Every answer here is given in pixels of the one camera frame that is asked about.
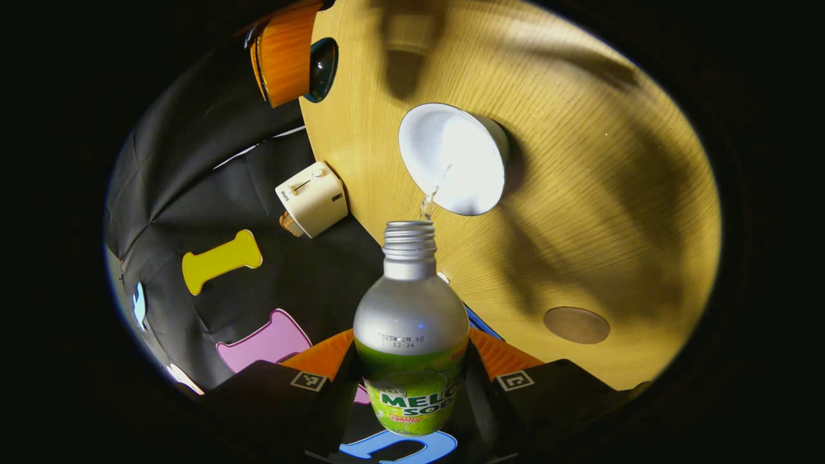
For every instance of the toast slice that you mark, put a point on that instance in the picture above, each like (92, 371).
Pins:
(290, 225)

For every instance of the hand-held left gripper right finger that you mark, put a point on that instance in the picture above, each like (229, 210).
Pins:
(554, 399)

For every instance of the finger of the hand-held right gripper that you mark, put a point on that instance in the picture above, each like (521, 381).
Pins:
(287, 58)

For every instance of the teal teacup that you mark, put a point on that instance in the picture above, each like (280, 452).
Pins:
(464, 161)

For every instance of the white toaster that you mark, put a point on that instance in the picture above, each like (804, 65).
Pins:
(316, 196)

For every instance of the blue folded towel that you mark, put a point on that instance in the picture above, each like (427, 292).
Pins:
(485, 323)

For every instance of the round brown coaster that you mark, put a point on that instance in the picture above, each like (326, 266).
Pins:
(577, 325)

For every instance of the teal teacup lid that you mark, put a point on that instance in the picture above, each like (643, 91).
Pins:
(322, 67)

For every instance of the silver green water bottle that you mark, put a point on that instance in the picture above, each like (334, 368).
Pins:
(409, 309)

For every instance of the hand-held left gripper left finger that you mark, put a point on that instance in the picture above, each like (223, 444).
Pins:
(283, 406)

